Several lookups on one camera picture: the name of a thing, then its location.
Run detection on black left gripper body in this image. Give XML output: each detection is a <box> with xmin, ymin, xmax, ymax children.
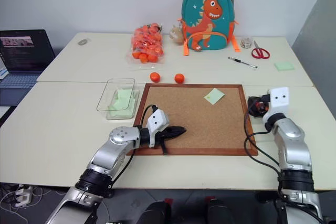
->
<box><xmin>156</xmin><ymin>126</ymin><xmax>176</xmax><ymax>144</ymax></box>

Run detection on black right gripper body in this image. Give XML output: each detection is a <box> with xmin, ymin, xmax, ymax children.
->
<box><xmin>247</xmin><ymin>94</ymin><xmax>271</xmax><ymax>118</ymax></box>

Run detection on green sticky note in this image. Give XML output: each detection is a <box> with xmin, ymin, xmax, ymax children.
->
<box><xmin>204</xmin><ymin>88</ymin><xmax>226</xmax><ymax>105</ymax></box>

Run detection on green sticky note pad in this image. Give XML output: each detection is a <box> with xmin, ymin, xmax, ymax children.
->
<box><xmin>274</xmin><ymin>61</ymin><xmax>296</xmax><ymax>72</ymax></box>

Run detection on clear plastic box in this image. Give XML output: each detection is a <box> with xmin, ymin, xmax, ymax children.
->
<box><xmin>96</xmin><ymin>78</ymin><xmax>140</xmax><ymax>121</ymax></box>

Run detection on wood-framed cork board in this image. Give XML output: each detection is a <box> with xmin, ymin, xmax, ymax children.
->
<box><xmin>126</xmin><ymin>83</ymin><xmax>259</xmax><ymax>157</ymax></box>

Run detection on black and silver pen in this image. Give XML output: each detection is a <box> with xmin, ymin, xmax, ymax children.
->
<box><xmin>227</xmin><ymin>56</ymin><xmax>258</xmax><ymax>69</ymax></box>

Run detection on stack of green notes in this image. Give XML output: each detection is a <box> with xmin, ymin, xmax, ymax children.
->
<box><xmin>108</xmin><ymin>88</ymin><xmax>140</xmax><ymax>119</ymax></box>

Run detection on dark rounded shape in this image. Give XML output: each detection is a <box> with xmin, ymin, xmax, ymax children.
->
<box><xmin>136</xmin><ymin>199</ymin><xmax>172</xmax><ymax>224</ymax></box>
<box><xmin>206</xmin><ymin>198</ymin><xmax>235</xmax><ymax>224</ymax></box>

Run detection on plastic bag of tangerines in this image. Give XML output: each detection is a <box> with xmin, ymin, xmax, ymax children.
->
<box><xmin>125</xmin><ymin>22</ymin><xmax>166</xmax><ymax>65</ymax></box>

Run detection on teal dinosaur backpack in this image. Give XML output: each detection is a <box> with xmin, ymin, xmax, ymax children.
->
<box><xmin>178</xmin><ymin>0</ymin><xmax>242</xmax><ymax>57</ymax></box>

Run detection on white power strip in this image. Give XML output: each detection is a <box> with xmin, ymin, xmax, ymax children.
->
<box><xmin>13</xmin><ymin>186</ymin><xmax>34</xmax><ymax>208</ymax></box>

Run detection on dark open laptop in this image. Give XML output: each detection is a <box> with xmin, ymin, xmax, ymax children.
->
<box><xmin>0</xmin><ymin>29</ymin><xmax>56</xmax><ymax>89</ymax></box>

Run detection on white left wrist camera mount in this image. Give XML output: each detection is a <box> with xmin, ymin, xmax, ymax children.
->
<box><xmin>146</xmin><ymin>109</ymin><xmax>171</xmax><ymax>148</ymax></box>

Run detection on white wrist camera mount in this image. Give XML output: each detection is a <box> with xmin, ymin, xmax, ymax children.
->
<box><xmin>262</xmin><ymin>86</ymin><xmax>290</xmax><ymax>124</ymax></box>
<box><xmin>146</xmin><ymin>109</ymin><xmax>171</xmax><ymax>148</ymax></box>

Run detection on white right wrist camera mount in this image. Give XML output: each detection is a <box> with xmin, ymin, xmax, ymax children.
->
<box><xmin>262</xmin><ymin>86</ymin><xmax>290</xmax><ymax>124</ymax></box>

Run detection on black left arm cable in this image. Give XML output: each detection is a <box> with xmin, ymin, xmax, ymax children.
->
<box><xmin>109</xmin><ymin>104</ymin><xmax>159</xmax><ymax>190</ymax></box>

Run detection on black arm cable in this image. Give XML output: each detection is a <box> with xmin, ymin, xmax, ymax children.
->
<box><xmin>109</xmin><ymin>104</ymin><xmax>159</xmax><ymax>190</ymax></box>
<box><xmin>243</xmin><ymin>103</ymin><xmax>282</xmax><ymax>183</ymax></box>

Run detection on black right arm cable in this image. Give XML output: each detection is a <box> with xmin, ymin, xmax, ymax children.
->
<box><xmin>243</xmin><ymin>103</ymin><xmax>282</xmax><ymax>183</ymax></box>

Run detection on red-handled scissors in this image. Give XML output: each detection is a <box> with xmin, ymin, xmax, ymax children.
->
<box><xmin>251</xmin><ymin>40</ymin><xmax>271</xmax><ymax>60</ymax></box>

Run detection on beige plush keychain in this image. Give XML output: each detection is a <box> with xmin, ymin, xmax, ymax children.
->
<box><xmin>169</xmin><ymin>22</ymin><xmax>184</xmax><ymax>46</ymax></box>

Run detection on white floor cables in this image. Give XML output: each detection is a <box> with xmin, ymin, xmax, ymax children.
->
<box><xmin>0</xmin><ymin>182</ymin><xmax>68</xmax><ymax>213</ymax></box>

